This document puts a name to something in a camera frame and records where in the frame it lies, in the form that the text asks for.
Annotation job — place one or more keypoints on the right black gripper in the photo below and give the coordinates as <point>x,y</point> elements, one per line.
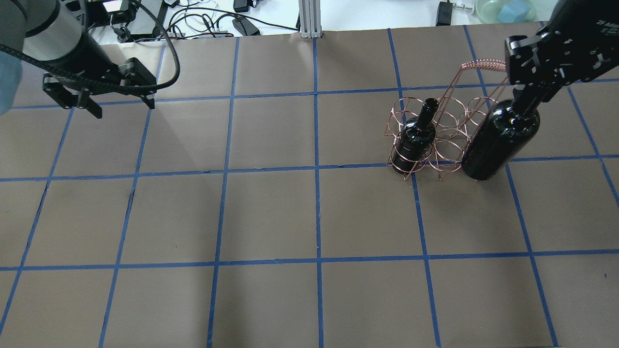
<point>580,34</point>

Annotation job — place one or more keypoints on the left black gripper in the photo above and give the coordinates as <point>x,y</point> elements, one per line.
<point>95,62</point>

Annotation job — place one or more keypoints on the dark wine bottle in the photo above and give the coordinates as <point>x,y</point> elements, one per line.
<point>502,134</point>

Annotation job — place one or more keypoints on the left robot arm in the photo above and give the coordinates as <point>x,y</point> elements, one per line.
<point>46,34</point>

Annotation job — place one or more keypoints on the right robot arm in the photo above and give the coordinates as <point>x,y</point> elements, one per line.
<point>579,43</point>

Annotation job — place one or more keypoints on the dark bottle in basket left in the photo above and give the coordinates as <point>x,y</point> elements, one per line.
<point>415,140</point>

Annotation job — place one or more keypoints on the blue sponge block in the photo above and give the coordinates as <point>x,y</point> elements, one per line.
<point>514,11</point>

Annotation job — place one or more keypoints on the green glass plate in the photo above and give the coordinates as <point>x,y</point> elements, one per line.
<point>487,10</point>

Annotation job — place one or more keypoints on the black power adapter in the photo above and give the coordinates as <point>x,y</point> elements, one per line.
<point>245,27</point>

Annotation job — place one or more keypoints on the copper wire wine basket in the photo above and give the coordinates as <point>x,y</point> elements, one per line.
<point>455,121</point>

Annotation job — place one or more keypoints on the aluminium frame post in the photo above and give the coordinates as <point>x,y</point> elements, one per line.
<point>310,19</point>

